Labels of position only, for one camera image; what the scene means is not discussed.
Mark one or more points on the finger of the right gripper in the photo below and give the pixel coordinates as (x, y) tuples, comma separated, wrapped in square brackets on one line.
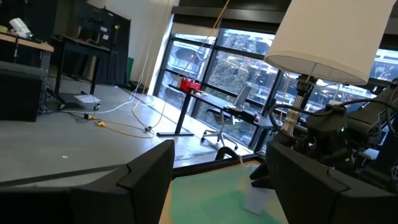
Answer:
[(263, 184), (261, 172)]

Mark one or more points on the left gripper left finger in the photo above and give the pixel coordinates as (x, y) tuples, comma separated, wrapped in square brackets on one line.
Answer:
[(146, 174)]

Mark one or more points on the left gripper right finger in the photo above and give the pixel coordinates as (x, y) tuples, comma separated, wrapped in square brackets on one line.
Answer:
[(311, 193)]

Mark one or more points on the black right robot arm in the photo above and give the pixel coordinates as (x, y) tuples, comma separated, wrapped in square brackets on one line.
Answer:
[(373, 115)]

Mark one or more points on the grey office chair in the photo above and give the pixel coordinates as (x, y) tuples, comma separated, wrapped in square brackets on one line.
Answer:
[(244, 96)]

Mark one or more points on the lavender cube charger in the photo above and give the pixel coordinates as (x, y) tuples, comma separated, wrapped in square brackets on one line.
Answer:
[(255, 200)]

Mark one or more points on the green translucent tray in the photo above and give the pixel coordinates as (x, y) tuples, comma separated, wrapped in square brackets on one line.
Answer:
[(211, 199)]

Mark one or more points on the black window desk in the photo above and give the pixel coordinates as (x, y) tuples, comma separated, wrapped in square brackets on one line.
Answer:
[(183, 113)]

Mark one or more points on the white shade silver table lamp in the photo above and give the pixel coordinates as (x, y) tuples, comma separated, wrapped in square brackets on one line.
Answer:
[(326, 37)]

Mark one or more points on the red box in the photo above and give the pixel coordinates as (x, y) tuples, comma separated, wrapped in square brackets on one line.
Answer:
[(189, 85)]

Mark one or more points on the large glass window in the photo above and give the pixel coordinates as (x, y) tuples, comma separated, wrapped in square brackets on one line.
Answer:
[(236, 71)]

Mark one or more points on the green panel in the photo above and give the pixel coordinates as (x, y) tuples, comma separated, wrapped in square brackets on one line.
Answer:
[(130, 70)]

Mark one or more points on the black curtain board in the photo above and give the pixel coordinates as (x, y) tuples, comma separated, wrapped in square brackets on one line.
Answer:
[(118, 62)]

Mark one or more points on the black wheeled table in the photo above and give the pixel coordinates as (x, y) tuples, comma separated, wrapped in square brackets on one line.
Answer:
[(84, 48)]

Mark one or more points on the black cabinet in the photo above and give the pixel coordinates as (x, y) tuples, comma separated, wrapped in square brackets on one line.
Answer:
[(18, 96)]

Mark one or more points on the wooden top desk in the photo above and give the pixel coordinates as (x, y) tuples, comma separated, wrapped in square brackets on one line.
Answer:
[(34, 44)]

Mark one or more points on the white device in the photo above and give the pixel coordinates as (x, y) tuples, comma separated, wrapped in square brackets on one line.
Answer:
[(19, 27)]

